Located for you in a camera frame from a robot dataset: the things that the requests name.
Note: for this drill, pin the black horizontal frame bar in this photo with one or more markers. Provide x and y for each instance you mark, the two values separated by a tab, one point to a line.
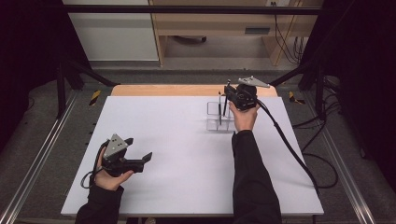
186	9

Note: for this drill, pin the clear acrylic organizer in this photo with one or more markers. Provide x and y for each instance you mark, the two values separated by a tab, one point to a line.
213	118

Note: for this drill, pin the aluminium floor rail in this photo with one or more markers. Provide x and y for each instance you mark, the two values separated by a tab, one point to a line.
34	168
342	168

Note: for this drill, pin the wooden table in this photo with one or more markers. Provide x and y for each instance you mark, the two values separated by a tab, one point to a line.
186	90

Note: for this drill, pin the white cabinet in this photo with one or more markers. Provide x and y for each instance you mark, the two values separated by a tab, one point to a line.
115	37

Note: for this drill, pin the black makeup brush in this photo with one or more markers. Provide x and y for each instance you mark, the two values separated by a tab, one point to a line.
219	109

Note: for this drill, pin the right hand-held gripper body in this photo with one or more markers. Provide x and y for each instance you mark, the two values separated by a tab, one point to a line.
246	98

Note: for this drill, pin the white table board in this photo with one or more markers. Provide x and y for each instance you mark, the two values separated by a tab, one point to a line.
186	189

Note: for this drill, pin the yellow black tape marker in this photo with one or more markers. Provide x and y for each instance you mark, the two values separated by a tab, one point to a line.
95	97
292	97

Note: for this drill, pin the wooden desk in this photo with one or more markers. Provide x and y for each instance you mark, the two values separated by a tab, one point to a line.
218	23

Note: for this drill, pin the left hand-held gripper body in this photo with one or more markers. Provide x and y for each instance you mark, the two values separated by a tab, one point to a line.
116	161

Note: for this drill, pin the black frame strut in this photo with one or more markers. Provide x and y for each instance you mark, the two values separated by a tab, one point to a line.
60	93
318	90

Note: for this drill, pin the person's right hand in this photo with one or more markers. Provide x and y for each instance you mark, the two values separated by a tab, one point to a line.
245	119

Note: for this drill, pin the person's left hand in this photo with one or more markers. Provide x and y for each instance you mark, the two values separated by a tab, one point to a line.
109	183

